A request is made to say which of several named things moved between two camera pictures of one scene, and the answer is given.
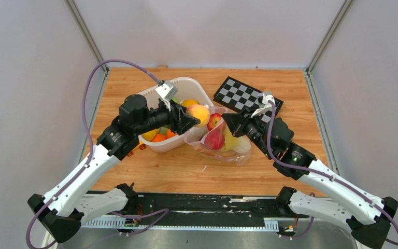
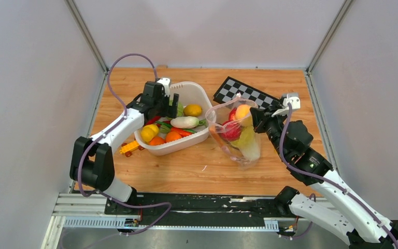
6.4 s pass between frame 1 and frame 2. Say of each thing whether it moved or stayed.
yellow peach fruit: moved
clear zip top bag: moved
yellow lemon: stayed
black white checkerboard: stayed
